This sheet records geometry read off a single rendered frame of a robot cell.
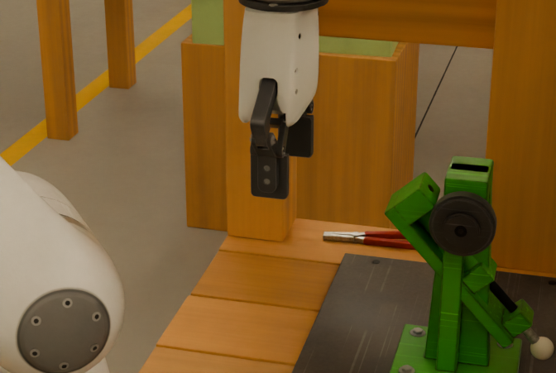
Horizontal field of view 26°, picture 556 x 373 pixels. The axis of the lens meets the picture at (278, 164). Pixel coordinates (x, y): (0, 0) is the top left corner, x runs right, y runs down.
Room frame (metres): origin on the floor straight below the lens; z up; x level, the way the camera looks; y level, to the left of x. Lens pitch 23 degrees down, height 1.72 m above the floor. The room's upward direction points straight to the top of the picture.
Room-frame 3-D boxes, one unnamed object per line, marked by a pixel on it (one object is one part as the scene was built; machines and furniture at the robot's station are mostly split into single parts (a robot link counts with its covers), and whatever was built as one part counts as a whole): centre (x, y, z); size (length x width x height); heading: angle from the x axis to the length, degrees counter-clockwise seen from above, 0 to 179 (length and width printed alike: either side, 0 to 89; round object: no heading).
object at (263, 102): (0.93, 0.01, 1.37); 0.08 x 0.01 x 0.06; 166
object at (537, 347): (1.24, -0.30, 0.96); 0.06 x 0.03 x 0.06; 76
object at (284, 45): (0.97, 0.00, 1.41); 0.10 x 0.07 x 0.11; 166
